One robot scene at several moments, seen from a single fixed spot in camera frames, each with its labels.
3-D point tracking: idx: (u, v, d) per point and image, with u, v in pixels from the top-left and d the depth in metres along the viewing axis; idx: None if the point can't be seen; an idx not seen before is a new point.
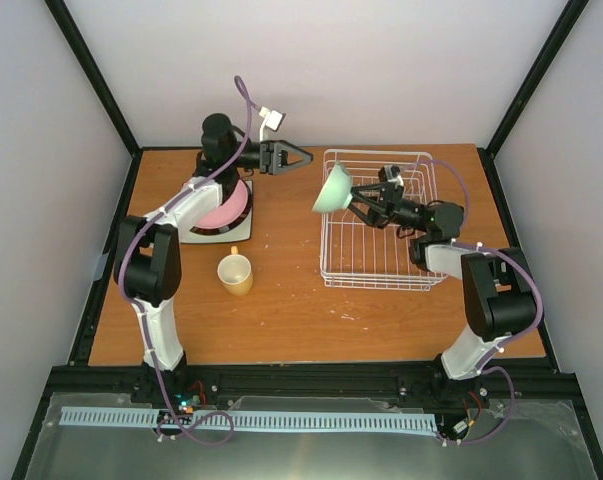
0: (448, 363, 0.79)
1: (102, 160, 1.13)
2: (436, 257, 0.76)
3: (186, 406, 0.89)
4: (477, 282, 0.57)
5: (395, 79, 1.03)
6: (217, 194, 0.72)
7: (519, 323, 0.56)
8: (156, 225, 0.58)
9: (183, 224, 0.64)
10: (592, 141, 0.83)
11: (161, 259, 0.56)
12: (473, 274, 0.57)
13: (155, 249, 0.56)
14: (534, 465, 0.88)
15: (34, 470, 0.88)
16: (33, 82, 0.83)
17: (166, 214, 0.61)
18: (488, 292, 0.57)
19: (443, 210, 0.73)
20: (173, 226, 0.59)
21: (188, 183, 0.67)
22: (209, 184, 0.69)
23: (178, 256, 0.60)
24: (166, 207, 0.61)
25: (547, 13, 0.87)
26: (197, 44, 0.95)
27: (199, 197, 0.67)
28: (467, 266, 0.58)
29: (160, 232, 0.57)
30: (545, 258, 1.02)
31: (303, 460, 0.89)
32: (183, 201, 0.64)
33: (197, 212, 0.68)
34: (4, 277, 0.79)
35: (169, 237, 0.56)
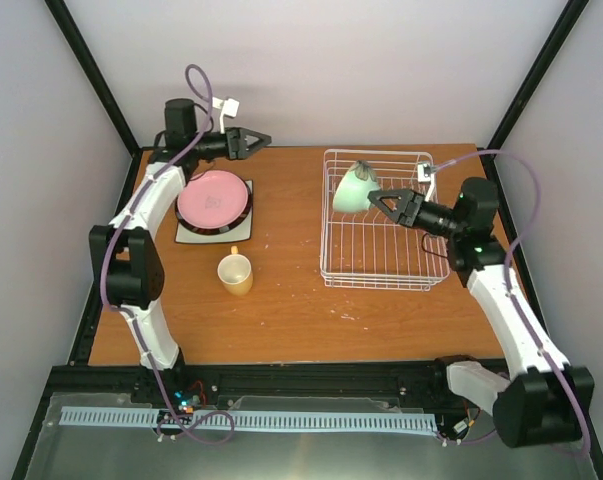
0: (450, 376, 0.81)
1: (102, 160, 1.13)
2: (481, 294, 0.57)
3: (186, 406, 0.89)
4: (526, 409, 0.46)
5: (394, 79, 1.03)
6: (180, 176, 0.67)
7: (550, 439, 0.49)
8: (126, 230, 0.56)
9: (154, 221, 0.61)
10: (592, 141, 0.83)
11: (141, 264, 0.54)
12: (524, 402, 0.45)
13: (132, 256, 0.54)
14: (533, 465, 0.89)
15: (34, 470, 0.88)
16: (33, 81, 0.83)
17: (132, 216, 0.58)
18: (533, 418, 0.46)
19: (470, 184, 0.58)
20: (144, 229, 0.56)
21: (147, 175, 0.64)
22: (170, 170, 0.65)
23: (157, 253, 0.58)
24: (130, 208, 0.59)
25: (546, 13, 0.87)
26: (198, 43, 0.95)
27: (162, 186, 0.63)
28: (522, 392, 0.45)
29: (134, 238, 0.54)
30: (545, 259, 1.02)
31: (303, 459, 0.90)
32: (147, 198, 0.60)
33: (165, 204, 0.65)
34: (4, 277, 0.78)
35: (143, 244, 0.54)
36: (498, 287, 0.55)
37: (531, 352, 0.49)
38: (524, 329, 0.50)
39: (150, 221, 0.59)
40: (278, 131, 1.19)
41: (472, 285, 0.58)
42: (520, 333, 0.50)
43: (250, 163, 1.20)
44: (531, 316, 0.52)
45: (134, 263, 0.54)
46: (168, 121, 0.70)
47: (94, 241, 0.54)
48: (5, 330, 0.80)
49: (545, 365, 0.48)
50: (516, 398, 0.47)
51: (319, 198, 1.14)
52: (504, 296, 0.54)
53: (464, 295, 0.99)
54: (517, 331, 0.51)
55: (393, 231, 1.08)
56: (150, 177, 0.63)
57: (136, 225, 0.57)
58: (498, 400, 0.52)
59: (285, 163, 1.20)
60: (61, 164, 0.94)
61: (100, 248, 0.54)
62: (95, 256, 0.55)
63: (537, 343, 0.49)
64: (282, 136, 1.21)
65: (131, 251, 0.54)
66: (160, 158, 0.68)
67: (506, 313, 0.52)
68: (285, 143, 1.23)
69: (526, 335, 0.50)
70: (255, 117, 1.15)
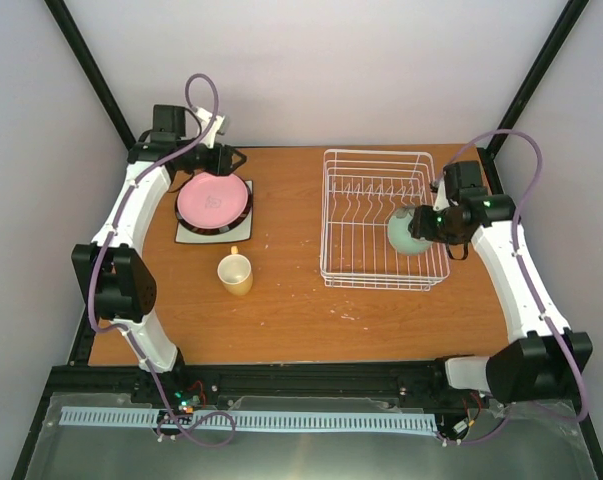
0: (450, 372, 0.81)
1: (102, 160, 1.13)
2: (484, 252, 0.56)
3: (186, 406, 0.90)
4: (522, 372, 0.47)
5: (394, 80, 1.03)
6: (164, 176, 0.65)
7: (543, 398, 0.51)
8: (112, 248, 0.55)
9: (140, 232, 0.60)
10: (593, 141, 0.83)
11: (130, 283, 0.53)
12: (522, 366, 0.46)
13: (120, 275, 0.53)
14: (533, 465, 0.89)
15: (34, 470, 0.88)
16: (33, 81, 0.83)
17: (116, 231, 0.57)
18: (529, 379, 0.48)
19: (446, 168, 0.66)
20: (129, 246, 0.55)
21: (130, 179, 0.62)
22: (153, 172, 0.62)
23: (145, 266, 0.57)
24: (113, 222, 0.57)
25: (546, 13, 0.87)
26: (199, 44, 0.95)
27: (145, 192, 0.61)
28: (520, 358, 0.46)
29: (120, 257, 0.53)
30: (546, 259, 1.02)
31: (303, 459, 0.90)
32: (127, 209, 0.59)
33: (150, 209, 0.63)
34: (4, 278, 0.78)
35: (129, 262, 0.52)
36: (504, 247, 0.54)
37: (532, 315, 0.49)
38: (527, 292, 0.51)
39: (135, 233, 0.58)
40: (277, 131, 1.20)
41: (476, 241, 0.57)
42: (524, 296, 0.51)
43: (249, 163, 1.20)
44: (535, 277, 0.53)
45: (123, 281, 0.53)
46: (156, 118, 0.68)
47: (79, 262, 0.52)
48: (5, 330, 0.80)
49: (545, 329, 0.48)
50: (513, 362, 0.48)
51: (319, 198, 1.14)
52: (511, 256, 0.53)
53: (464, 295, 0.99)
54: (521, 294, 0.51)
55: None
56: (131, 182, 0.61)
57: (121, 241, 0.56)
58: (494, 360, 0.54)
59: (285, 163, 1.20)
60: (60, 165, 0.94)
61: (85, 269, 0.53)
62: (81, 275, 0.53)
63: (540, 307, 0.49)
64: (282, 136, 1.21)
65: (117, 270, 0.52)
66: (141, 153, 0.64)
67: (511, 275, 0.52)
68: (285, 143, 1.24)
69: (530, 298, 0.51)
70: (255, 118, 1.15)
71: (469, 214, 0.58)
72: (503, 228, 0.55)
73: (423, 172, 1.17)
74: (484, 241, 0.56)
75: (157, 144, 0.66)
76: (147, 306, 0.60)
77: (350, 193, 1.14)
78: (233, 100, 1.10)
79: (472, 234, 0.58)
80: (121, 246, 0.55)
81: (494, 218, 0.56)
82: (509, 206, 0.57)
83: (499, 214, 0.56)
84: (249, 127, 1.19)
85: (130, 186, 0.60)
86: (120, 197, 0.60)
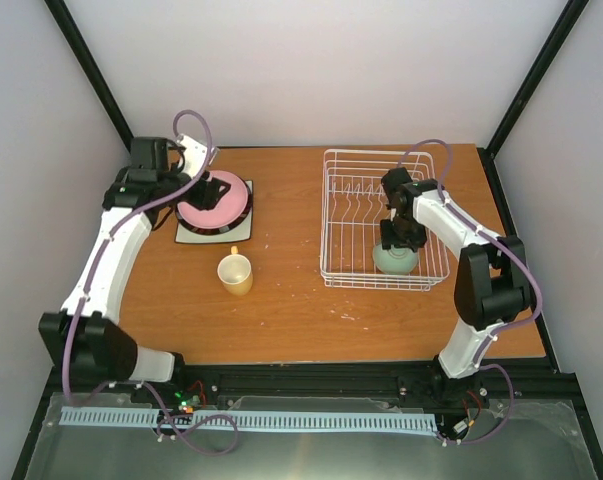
0: (446, 362, 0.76)
1: (102, 161, 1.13)
2: (425, 214, 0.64)
3: (186, 406, 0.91)
4: (475, 280, 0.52)
5: (394, 80, 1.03)
6: (144, 223, 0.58)
7: (509, 312, 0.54)
8: (83, 316, 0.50)
9: (118, 290, 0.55)
10: (593, 140, 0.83)
11: (104, 353, 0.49)
12: (471, 270, 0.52)
13: (92, 346, 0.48)
14: (535, 466, 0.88)
15: (34, 470, 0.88)
16: (33, 82, 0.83)
17: (88, 295, 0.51)
18: (485, 288, 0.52)
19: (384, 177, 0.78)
20: (102, 314, 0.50)
21: (103, 232, 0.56)
22: (131, 220, 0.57)
23: (122, 334, 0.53)
24: (84, 286, 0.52)
25: (546, 13, 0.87)
26: (199, 44, 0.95)
27: (121, 244, 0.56)
28: (466, 262, 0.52)
29: (91, 328, 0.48)
30: (547, 259, 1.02)
31: (302, 460, 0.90)
32: (101, 268, 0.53)
33: (129, 263, 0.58)
34: (4, 277, 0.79)
35: (101, 335, 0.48)
36: (433, 199, 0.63)
37: (470, 236, 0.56)
38: (460, 221, 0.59)
39: (111, 294, 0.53)
40: (277, 131, 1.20)
41: (417, 213, 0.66)
42: (459, 225, 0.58)
43: (250, 163, 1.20)
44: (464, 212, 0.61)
45: (94, 352, 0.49)
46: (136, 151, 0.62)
47: (47, 332, 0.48)
48: (4, 330, 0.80)
49: (481, 240, 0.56)
50: (466, 276, 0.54)
51: (319, 198, 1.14)
52: (442, 207, 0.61)
53: None
54: (456, 224, 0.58)
55: None
56: (106, 234, 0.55)
57: (93, 308, 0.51)
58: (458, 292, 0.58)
59: (285, 163, 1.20)
60: (61, 164, 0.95)
61: (55, 339, 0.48)
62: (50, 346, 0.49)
63: (472, 227, 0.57)
64: (283, 136, 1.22)
65: (89, 341, 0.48)
66: (119, 197, 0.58)
67: (447, 218, 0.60)
68: (286, 143, 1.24)
69: (463, 225, 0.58)
70: (255, 117, 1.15)
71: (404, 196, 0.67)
72: (432, 193, 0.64)
73: (423, 171, 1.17)
74: (419, 205, 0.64)
75: (137, 185, 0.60)
76: (126, 371, 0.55)
77: (350, 193, 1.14)
78: (233, 101, 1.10)
79: (413, 211, 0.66)
80: (93, 314, 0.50)
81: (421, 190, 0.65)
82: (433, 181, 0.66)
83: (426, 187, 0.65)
84: (249, 127, 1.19)
85: (105, 240, 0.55)
86: (93, 251, 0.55)
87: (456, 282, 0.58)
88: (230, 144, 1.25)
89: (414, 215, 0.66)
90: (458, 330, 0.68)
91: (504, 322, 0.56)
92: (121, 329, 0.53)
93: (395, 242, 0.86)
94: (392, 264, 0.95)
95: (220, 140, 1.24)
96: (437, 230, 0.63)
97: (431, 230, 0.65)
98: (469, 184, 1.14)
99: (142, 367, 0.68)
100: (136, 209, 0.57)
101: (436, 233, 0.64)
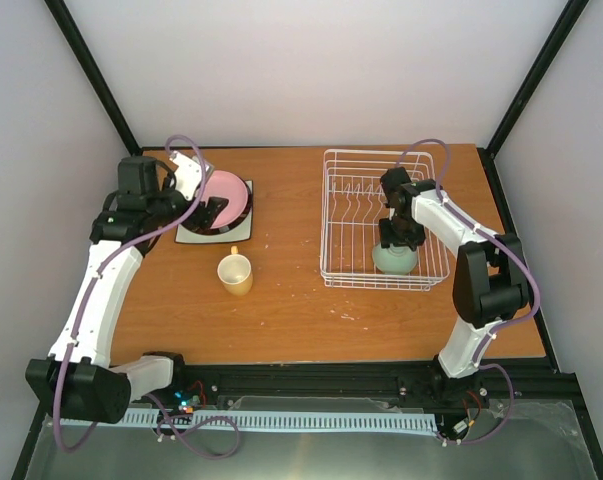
0: (446, 362, 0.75)
1: (103, 161, 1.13)
2: (424, 214, 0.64)
3: (186, 406, 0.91)
4: (472, 277, 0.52)
5: (394, 80, 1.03)
6: (133, 256, 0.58)
7: (507, 308, 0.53)
8: (72, 362, 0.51)
9: (109, 329, 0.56)
10: (593, 140, 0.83)
11: (94, 397, 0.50)
12: (469, 267, 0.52)
13: (82, 392, 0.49)
14: (534, 466, 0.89)
15: (34, 470, 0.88)
16: (33, 82, 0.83)
17: (76, 342, 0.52)
18: (484, 287, 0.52)
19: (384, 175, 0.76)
20: (90, 358, 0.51)
21: (92, 270, 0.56)
22: (120, 255, 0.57)
23: (113, 374, 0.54)
24: (71, 331, 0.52)
25: (547, 12, 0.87)
26: (199, 44, 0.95)
27: (110, 282, 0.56)
28: (464, 260, 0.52)
29: (80, 374, 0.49)
30: (547, 259, 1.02)
31: (302, 460, 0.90)
32: (88, 310, 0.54)
33: (119, 299, 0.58)
34: (4, 278, 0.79)
35: (89, 380, 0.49)
36: (431, 199, 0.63)
37: (468, 234, 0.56)
38: (458, 219, 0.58)
39: (100, 336, 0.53)
40: (277, 131, 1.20)
41: (415, 214, 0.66)
42: (458, 223, 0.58)
43: (249, 163, 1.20)
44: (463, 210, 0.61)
45: (85, 395, 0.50)
46: (124, 177, 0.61)
47: (35, 380, 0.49)
48: (5, 331, 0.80)
49: (479, 239, 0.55)
50: (463, 274, 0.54)
51: (319, 198, 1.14)
52: (440, 206, 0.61)
53: None
54: (455, 222, 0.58)
55: None
56: (94, 272, 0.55)
57: (81, 354, 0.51)
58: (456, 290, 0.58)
59: (285, 163, 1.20)
60: (61, 165, 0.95)
61: (43, 385, 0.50)
62: (40, 393, 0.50)
63: (470, 225, 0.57)
64: (283, 136, 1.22)
65: (78, 387, 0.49)
66: (107, 229, 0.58)
67: (445, 216, 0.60)
68: (286, 143, 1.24)
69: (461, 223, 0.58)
70: (255, 117, 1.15)
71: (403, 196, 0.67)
72: (431, 193, 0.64)
73: (423, 172, 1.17)
74: (418, 205, 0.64)
75: (125, 215, 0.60)
76: (120, 410, 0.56)
77: (350, 193, 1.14)
78: (233, 101, 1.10)
79: (412, 211, 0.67)
80: (82, 361, 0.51)
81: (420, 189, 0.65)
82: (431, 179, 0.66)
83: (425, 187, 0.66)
84: (249, 127, 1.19)
85: (92, 279, 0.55)
86: (81, 293, 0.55)
87: (454, 281, 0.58)
88: (230, 144, 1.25)
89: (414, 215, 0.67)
90: (457, 329, 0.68)
91: (503, 318, 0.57)
92: (112, 371, 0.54)
93: (394, 241, 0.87)
94: (391, 263, 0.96)
95: (220, 140, 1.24)
96: (435, 230, 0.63)
97: (430, 229, 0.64)
98: (469, 184, 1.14)
99: (140, 384, 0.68)
100: (125, 244, 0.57)
101: (434, 233, 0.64)
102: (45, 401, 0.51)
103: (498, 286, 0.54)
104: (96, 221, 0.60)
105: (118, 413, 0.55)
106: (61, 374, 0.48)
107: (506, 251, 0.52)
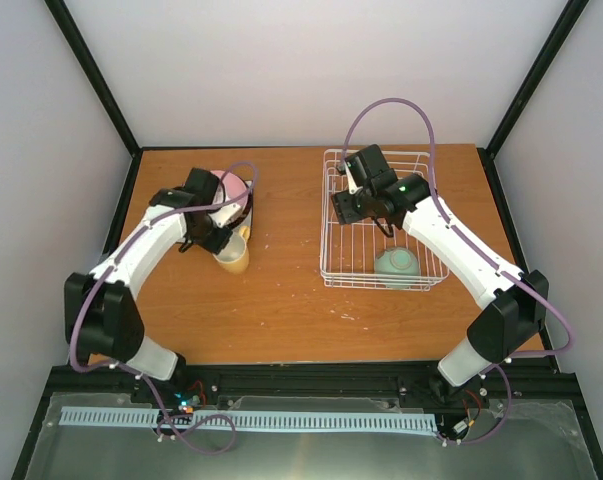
0: (448, 372, 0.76)
1: (103, 160, 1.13)
2: (426, 237, 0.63)
3: (186, 406, 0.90)
4: (506, 329, 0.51)
5: (395, 80, 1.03)
6: (179, 225, 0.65)
7: (527, 340, 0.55)
8: (106, 282, 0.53)
9: (142, 273, 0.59)
10: (594, 139, 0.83)
11: (115, 324, 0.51)
12: (505, 321, 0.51)
13: (107, 314, 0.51)
14: (534, 467, 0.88)
15: (34, 471, 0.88)
16: (34, 82, 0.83)
17: (117, 267, 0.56)
18: (513, 333, 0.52)
19: (365, 153, 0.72)
20: (125, 283, 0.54)
21: (145, 220, 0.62)
22: (171, 216, 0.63)
23: (134, 313, 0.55)
24: (115, 259, 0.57)
25: (547, 12, 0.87)
26: (198, 43, 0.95)
27: (160, 233, 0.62)
28: (498, 314, 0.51)
29: (110, 294, 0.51)
30: (547, 259, 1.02)
31: (302, 460, 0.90)
32: (135, 246, 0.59)
33: (158, 254, 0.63)
34: (4, 277, 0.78)
35: (119, 299, 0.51)
36: (438, 223, 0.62)
37: (490, 274, 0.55)
38: (478, 257, 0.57)
39: (136, 272, 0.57)
40: (276, 131, 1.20)
41: (408, 227, 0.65)
42: (478, 261, 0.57)
43: (249, 163, 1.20)
44: (475, 240, 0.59)
45: (107, 317, 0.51)
46: (192, 179, 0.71)
47: (70, 291, 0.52)
48: (5, 329, 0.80)
49: (504, 282, 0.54)
50: (496, 324, 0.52)
51: (320, 198, 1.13)
52: (446, 228, 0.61)
53: (465, 295, 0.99)
54: (475, 261, 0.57)
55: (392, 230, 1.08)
56: (146, 221, 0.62)
57: (118, 277, 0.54)
58: (473, 328, 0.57)
59: (285, 163, 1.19)
60: (61, 165, 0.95)
61: (75, 299, 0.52)
62: (69, 308, 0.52)
63: (494, 265, 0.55)
64: (282, 136, 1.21)
65: (106, 306, 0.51)
66: (165, 199, 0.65)
67: (454, 245, 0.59)
68: (286, 143, 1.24)
69: (483, 262, 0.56)
70: (254, 116, 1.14)
71: (391, 204, 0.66)
72: (427, 208, 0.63)
73: (423, 171, 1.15)
74: (417, 223, 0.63)
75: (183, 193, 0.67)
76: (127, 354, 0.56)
77: None
78: (233, 101, 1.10)
79: (402, 220, 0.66)
80: (117, 282, 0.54)
81: (413, 200, 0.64)
82: (422, 186, 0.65)
83: (416, 195, 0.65)
84: (248, 126, 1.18)
85: (144, 226, 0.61)
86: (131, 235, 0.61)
87: (473, 321, 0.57)
88: (229, 144, 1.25)
89: (403, 226, 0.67)
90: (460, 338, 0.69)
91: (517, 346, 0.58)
92: (136, 307, 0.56)
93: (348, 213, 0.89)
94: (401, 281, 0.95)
95: (220, 140, 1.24)
96: (442, 254, 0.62)
97: (442, 260, 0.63)
98: (469, 184, 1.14)
99: (143, 360, 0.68)
100: (177, 209, 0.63)
101: (435, 252, 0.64)
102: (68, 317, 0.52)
103: (523, 323, 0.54)
104: (158, 193, 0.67)
105: (122, 357, 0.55)
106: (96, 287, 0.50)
107: (535, 292, 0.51)
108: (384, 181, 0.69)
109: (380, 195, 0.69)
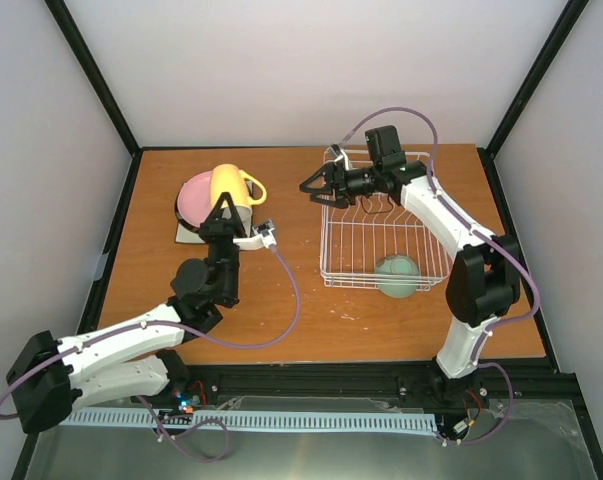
0: (445, 364, 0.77)
1: (103, 160, 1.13)
2: (414, 204, 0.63)
3: (186, 406, 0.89)
4: (471, 283, 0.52)
5: (395, 81, 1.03)
6: (174, 335, 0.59)
7: (501, 305, 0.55)
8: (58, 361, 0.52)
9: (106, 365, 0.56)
10: (594, 139, 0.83)
11: (35, 404, 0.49)
12: (468, 274, 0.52)
13: (36, 392, 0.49)
14: (534, 467, 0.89)
15: (34, 471, 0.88)
16: (35, 83, 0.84)
17: (81, 350, 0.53)
18: (480, 289, 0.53)
19: (385, 131, 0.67)
20: (68, 371, 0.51)
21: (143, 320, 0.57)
22: (169, 327, 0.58)
23: (68, 401, 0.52)
24: (86, 341, 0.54)
25: (547, 12, 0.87)
26: (199, 44, 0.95)
27: (146, 339, 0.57)
28: (462, 265, 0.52)
29: (46, 377, 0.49)
30: (546, 259, 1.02)
31: (302, 459, 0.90)
32: (112, 340, 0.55)
33: (136, 352, 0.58)
34: (4, 277, 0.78)
35: (49, 386, 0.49)
36: (425, 194, 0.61)
37: (463, 234, 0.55)
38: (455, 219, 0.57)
39: (94, 366, 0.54)
40: (276, 131, 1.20)
41: (405, 201, 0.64)
42: (453, 223, 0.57)
43: (250, 163, 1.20)
44: (459, 208, 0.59)
45: (34, 397, 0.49)
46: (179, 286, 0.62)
47: (33, 348, 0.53)
48: (5, 329, 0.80)
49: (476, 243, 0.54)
50: (462, 278, 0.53)
51: None
52: (432, 199, 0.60)
53: None
54: (451, 223, 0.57)
55: (392, 230, 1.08)
56: (142, 321, 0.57)
57: (68, 361, 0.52)
58: (451, 289, 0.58)
59: (285, 163, 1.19)
60: (61, 165, 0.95)
61: (29, 358, 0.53)
62: (24, 359, 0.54)
63: (467, 225, 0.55)
64: (282, 136, 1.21)
65: (39, 386, 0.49)
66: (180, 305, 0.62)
67: (437, 212, 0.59)
68: (286, 143, 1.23)
69: (458, 223, 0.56)
70: (255, 116, 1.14)
71: (392, 182, 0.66)
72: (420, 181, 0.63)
73: None
74: (407, 194, 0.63)
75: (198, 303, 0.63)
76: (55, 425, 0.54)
77: None
78: (234, 101, 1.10)
79: (400, 197, 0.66)
80: (65, 366, 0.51)
81: (413, 179, 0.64)
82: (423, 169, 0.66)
83: (417, 176, 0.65)
84: (249, 127, 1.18)
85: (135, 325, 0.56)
86: (122, 324, 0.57)
87: (449, 279, 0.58)
88: (229, 143, 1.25)
89: (402, 201, 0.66)
90: (452, 328, 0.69)
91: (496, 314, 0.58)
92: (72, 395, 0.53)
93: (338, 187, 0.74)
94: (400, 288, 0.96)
95: (220, 140, 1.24)
96: (429, 224, 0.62)
97: (428, 227, 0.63)
98: (469, 184, 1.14)
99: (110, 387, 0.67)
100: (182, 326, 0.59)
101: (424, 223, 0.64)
102: (22, 362, 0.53)
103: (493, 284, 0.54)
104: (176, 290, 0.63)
105: (46, 426, 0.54)
106: (32, 371, 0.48)
107: (505, 251, 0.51)
108: (395, 161, 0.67)
109: (385, 175, 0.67)
